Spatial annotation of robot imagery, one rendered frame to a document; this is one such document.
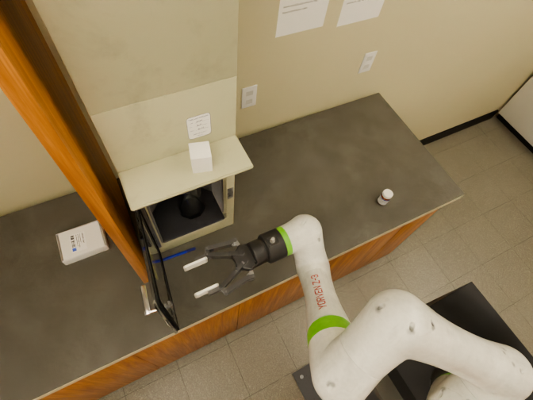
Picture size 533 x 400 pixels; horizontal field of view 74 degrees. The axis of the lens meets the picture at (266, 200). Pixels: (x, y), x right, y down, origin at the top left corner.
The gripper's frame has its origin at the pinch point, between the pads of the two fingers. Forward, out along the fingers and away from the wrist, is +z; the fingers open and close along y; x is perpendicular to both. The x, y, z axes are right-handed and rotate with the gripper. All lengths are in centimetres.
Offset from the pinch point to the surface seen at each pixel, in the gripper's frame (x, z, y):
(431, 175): 34, -119, -11
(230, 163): -22.7, -17.5, -18.0
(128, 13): -62, -3, -26
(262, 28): -19, -52, -69
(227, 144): -22.7, -19.2, -24.0
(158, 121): -35.9, -3.4, -26.4
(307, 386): 126, -38, 46
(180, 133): -29.5, -7.8, -26.3
